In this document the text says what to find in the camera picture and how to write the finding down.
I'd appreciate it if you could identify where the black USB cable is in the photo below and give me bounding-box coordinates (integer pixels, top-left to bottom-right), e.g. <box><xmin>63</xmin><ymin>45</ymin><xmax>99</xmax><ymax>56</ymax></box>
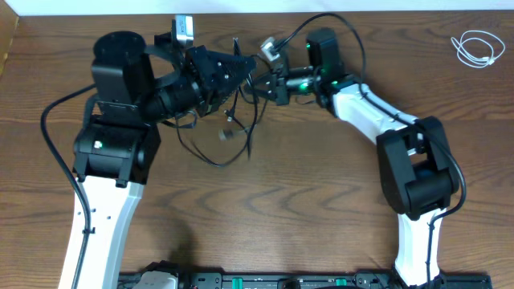
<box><xmin>174</xmin><ymin>38</ymin><xmax>274</xmax><ymax>169</ymax></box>

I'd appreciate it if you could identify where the white USB cable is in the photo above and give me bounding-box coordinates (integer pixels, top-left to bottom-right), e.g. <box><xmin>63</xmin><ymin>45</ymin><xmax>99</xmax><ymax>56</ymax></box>
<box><xmin>450</xmin><ymin>30</ymin><xmax>507</xmax><ymax>69</ymax></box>

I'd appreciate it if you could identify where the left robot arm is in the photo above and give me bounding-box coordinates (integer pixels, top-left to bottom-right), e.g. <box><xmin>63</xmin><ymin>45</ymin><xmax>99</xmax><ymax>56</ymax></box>
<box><xmin>59</xmin><ymin>31</ymin><xmax>256</xmax><ymax>288</ymax></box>

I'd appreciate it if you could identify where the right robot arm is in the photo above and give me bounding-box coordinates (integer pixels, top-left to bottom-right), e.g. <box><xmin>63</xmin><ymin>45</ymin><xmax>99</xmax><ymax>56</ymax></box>
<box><xmin>254</xmin><ymin>27</ymin><xmax>467</xmax><ymax>288</ymax></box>

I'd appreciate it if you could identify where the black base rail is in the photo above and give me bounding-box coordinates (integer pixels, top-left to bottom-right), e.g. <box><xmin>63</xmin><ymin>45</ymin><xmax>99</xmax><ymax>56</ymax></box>
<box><xmin>118</xmin><ymin>260</ymin><xmax>493</xmax><ymax>289</ymax></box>

